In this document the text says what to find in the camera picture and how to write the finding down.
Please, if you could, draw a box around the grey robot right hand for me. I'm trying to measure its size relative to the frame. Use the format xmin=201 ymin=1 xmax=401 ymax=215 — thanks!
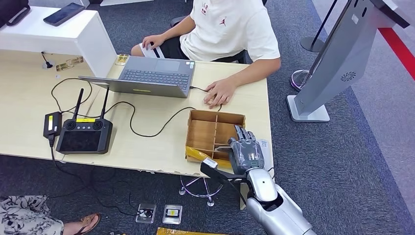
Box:
xmin=215 ymin=124 xmax=266 ymax=176

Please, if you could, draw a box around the wooden compartment box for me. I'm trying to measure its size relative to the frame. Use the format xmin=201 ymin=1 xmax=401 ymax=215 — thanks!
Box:
xmin=185 ymin=109 xmax=246 ymax=169

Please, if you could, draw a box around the black smartphone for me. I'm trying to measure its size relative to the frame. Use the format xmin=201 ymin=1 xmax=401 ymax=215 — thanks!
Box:
xmin=43 ymin=2 xmax=86 ymax=27

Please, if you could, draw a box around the person's left hand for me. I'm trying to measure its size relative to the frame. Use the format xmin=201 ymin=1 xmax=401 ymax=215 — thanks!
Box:
xmin=203 ymin=77 xmax=239 ymax=109

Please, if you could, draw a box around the person's hand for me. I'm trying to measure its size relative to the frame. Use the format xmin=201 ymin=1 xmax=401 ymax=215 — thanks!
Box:
xmin=141 ymin=34 xmax=166 ymax=51
xmin=203 ymin=77 xmax=239 ymax=109

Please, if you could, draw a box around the person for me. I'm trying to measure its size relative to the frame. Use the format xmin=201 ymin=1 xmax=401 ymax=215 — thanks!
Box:
xmin=130 ymin=0 xmax=282 ymax=109
xmin=0 ymin=195 xmax=101 ymax=235

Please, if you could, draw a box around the person's right hand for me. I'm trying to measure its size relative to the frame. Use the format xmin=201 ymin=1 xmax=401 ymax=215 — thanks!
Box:
xmin=141 ymin=34 xmax=166 ymax=51

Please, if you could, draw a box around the chrome stool base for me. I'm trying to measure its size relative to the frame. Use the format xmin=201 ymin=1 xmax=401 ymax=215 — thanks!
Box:
xmin=178 ymin=175 xmax=224 ymax=208

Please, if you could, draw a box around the chrome stanchion base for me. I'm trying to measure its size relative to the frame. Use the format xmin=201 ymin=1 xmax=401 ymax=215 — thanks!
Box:
xmin=290 ymin=69 xmax=312 ymax=92

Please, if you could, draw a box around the light wood desk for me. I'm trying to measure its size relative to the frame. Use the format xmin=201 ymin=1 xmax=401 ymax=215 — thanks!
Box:
xmin=0 ymin=48 xmax=275 ymax=211

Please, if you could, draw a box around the floor socket with yellow label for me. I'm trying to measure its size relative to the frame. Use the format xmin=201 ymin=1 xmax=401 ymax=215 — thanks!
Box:
xmin=162 ymin=204 xmax=183 ymax=225

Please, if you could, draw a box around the yellow floor strip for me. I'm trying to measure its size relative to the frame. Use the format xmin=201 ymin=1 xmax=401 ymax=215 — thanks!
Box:
xmin=157 ymin=227 xmax=228 ymax=235

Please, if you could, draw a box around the floor socket with black plug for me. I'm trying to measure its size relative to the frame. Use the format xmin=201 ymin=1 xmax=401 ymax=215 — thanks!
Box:
xmin=135 ymin=203 xmax=157 ymax=224

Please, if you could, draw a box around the grey laptop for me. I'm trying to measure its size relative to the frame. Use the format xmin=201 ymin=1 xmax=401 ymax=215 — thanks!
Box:
xmin=78 ymin=55 xmax=196 ymax=99

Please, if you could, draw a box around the black stanchion pole with base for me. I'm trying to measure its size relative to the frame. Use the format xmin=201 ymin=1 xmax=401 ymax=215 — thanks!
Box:
xmin=300 ymin=0 xmax=340 ymax=53

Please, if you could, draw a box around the grey kiosk stand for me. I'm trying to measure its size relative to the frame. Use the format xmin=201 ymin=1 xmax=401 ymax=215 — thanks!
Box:
xmin=287 ymin=0 xmax=411 ymax=123

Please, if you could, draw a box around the black remote controller with antennas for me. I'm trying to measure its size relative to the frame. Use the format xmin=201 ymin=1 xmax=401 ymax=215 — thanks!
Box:
xmin=55 ymin=87 xmax=114 ymax=155

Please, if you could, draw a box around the brown sandal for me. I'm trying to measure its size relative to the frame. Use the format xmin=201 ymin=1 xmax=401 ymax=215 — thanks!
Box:
xmin=74 ymin=213 xmax=101 ymax=235

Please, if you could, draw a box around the black power adapter yellow label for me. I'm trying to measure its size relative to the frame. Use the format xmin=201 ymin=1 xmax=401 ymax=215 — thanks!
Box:
xmin=43 ymin=111 xmax=63 ymax=139

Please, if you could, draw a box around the white furniture base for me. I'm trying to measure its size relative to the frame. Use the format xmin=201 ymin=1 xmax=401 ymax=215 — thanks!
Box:
xmin=99 ymin=0 xmax=155 ymax=6

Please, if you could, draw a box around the small black desk microphone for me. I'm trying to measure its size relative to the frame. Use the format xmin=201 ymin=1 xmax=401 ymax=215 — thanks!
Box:
xmin=40 ymin=51 xmax=55 ymax=70

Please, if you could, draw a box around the white counter block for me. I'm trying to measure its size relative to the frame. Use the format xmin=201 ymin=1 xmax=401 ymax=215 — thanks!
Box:
xmin=0 ymin=5 xmax=118 ymax=78

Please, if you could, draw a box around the black bag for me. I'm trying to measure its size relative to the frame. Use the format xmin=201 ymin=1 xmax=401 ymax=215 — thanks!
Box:
xmin=0 ymin=0 xmax=31 ymax=28

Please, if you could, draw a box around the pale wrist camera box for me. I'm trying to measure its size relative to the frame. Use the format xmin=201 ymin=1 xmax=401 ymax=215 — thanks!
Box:
xmin=200 ymin=158 xmax=249 ymax=186

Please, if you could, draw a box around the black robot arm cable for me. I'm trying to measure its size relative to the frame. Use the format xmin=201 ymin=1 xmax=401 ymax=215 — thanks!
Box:
xmin=225 ymin=180 xmax=249 ymax=207

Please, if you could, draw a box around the black laptop power cable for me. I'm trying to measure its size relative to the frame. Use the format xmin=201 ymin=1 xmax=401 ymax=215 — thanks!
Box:
xmin=51 ymin=77 xmax=224 ymax=138

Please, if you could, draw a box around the black adapter floor cable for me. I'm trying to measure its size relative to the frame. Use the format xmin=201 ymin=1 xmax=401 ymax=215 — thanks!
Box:
xmin=47 ymin=134 xmax=148 ymax=217

